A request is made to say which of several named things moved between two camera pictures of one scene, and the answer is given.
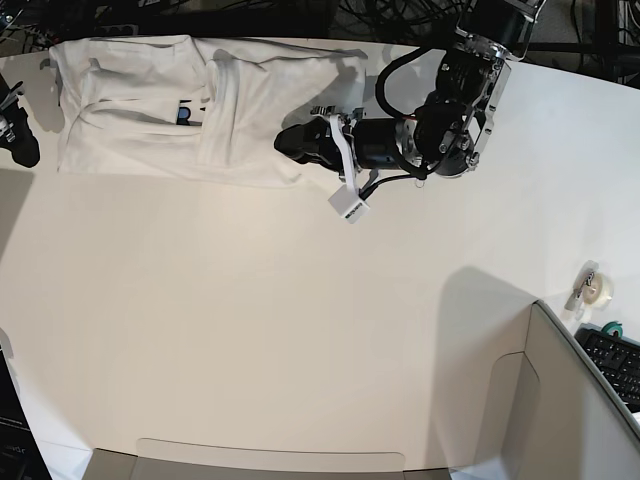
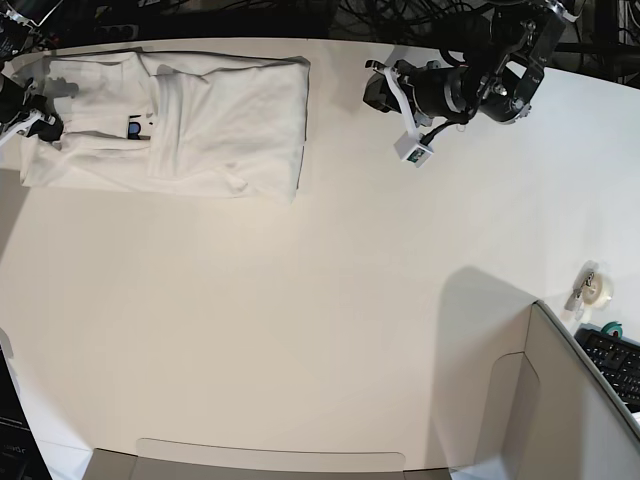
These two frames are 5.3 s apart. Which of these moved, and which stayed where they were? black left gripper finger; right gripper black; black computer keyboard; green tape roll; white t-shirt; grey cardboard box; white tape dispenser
Moved: black left gripper finger; right gripper black; white t-shirt
Stayed: grey cardboard box; green tape roll; black computer keyboard; white tape dispenser
